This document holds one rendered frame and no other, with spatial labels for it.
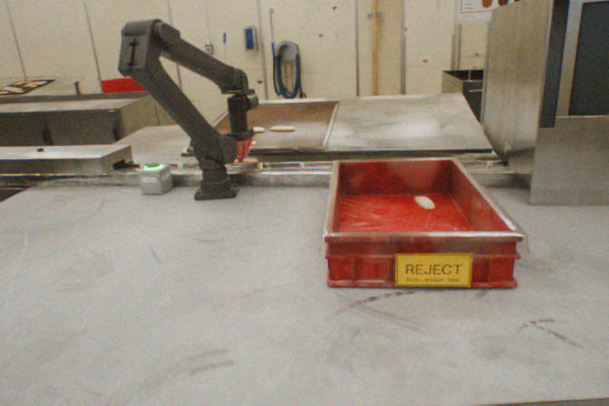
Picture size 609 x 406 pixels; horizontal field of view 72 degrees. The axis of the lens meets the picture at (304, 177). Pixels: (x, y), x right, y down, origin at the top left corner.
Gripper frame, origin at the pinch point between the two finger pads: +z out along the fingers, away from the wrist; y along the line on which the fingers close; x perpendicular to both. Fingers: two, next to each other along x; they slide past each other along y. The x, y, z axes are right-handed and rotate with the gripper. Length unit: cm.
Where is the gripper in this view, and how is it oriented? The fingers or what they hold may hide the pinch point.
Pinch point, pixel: (242, 158)
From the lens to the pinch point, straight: 137.5
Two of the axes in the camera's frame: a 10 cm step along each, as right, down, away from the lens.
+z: 0.6, 9.5, 3.0
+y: 1.8, -3.1, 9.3
